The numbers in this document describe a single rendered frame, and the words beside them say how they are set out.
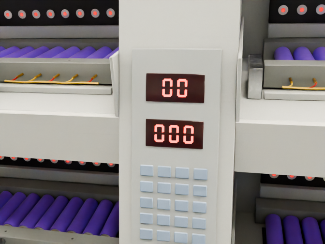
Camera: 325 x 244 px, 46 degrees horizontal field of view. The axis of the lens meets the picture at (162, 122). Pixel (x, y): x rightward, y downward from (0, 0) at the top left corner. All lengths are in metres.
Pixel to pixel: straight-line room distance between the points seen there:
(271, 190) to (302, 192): 0.04
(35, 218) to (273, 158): 0.31
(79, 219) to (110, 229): 0.04
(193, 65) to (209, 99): 0.03
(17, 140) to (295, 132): 0.24
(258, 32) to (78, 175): 0.30
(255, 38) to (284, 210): 0.21
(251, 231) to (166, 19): 0.28
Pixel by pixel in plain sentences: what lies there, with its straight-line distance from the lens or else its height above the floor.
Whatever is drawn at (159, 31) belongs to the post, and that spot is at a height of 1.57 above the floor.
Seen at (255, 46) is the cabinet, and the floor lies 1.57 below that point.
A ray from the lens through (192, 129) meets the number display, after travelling 0.30.
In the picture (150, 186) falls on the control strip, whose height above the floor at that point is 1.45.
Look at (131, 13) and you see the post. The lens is 0.31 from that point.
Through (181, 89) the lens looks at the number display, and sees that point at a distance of 0.29.
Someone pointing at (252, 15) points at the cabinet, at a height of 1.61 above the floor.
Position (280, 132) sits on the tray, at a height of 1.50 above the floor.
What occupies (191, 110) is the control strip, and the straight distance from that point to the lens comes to 0.30.
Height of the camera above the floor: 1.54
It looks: 8 degrees down
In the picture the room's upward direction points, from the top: 1 degrees clockwise
